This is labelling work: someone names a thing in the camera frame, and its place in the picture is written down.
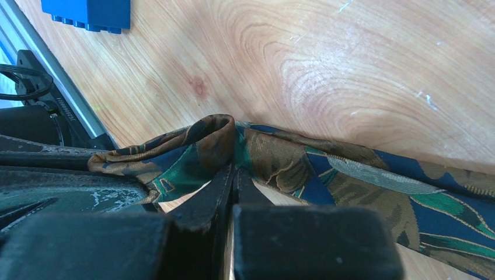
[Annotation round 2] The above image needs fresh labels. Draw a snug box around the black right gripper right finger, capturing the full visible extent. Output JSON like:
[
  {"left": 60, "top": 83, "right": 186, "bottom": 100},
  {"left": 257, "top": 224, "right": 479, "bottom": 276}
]
[{"left": 233, "top": 170, "right": 405, "bottom": 279}]

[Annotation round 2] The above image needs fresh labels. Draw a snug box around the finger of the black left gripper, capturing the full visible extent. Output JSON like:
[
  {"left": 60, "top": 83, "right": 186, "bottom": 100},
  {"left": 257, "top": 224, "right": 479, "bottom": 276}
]
[{"left": 1, "top": 135, "right": 157, "bottom": 236}]

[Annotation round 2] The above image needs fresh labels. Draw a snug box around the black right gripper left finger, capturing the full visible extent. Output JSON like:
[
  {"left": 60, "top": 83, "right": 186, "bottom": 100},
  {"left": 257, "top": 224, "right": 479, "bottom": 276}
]
[{"left": 1, "top": 166, "right": 235, "bottom": 279}]

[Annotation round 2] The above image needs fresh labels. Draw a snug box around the dark patterned necktie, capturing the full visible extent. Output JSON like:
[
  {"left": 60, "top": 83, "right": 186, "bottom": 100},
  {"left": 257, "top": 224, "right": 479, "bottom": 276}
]
[{"left": 88, "top": 114, "right": 494, "bottom": 279}]

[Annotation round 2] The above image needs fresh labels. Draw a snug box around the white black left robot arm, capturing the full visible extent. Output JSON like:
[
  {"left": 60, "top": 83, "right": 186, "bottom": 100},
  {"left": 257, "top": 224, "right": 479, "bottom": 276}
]
[{"left": 1, "top": 50, "right": 157, "bottom": 239}]

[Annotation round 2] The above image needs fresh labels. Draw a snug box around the blue toy block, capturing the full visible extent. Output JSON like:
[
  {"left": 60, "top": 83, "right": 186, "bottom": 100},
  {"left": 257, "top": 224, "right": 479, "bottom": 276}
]
[{"left": 41, "top": 0, "right": 131, "bottom": 34}]

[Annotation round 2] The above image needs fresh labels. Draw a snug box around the aluminium frame rail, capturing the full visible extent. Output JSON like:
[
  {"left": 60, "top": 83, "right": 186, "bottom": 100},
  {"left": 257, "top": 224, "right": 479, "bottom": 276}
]
[{"left": 1, "top": 1, "right": 107, "bottom": 139}]

